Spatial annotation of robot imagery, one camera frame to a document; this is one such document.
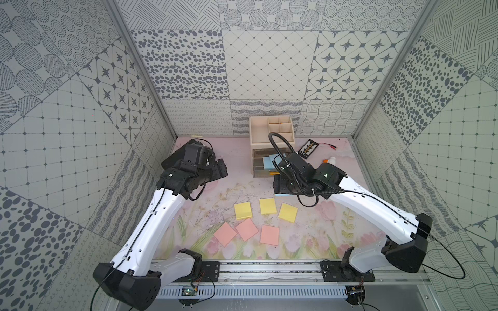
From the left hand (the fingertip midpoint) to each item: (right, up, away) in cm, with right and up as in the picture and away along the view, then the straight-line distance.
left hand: (222, 169), depth 73 cm
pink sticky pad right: (+19, -30, +11) cm, 37 cm away
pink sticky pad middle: (+9, -28, +11) cm, 31 cm away
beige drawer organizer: (+15, +19, +20) cm, 31 cm away
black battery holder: (+45, +10, +42) cm, 63 cm away
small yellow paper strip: (-26, +17, +50) cm, 59 cm away
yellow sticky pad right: (+28, -22, +17) cm, 40 cm away
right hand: (+23, -7, 0) cm, 24 cm away
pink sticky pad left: (-1, -30, +11) cm, 32 cm away
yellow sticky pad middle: (+18, -19, +17) cm, 31 cm away
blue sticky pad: (+22, -8, -10) cm, 26 cm away
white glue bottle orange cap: (+56, +2, +34) cm, 66 cm away
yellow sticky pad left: (+7, -22, +18) cm, 29 cm away
